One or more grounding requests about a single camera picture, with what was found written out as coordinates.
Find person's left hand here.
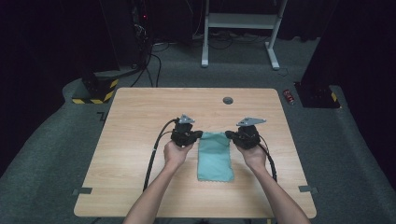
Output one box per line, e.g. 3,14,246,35
163,139,194,171

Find tangle of floor cables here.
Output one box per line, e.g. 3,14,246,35
208,31,269,50

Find right hand-held gripper cable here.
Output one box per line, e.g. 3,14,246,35
258,136,278,183

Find small red object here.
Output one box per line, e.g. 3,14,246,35
282,89,295,105

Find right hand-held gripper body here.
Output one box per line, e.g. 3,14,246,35
234,117,267,150

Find white metal stand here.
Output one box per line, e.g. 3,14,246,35
201,0,289,71

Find left hand-held gripper cable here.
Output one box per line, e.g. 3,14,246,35
142,118,181,191

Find dark equipment rack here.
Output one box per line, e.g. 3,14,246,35
130,0,153,68

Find grey tape piece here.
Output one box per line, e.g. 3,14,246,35
298,185,319,194
73,187,93,196

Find yellow black striped stand base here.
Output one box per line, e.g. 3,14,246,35
71,68,120,105

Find black floor cable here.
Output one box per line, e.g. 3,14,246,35
130,46,153,88
146,52,163,88

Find teal cloth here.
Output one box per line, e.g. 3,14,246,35
196,131,235,183

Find person's right hand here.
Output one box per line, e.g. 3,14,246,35
234,143,269,172

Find hand-held gripper cable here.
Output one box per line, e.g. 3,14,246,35
142,118,181,191
258,136,278,183

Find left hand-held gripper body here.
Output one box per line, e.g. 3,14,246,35
170,113,196,147

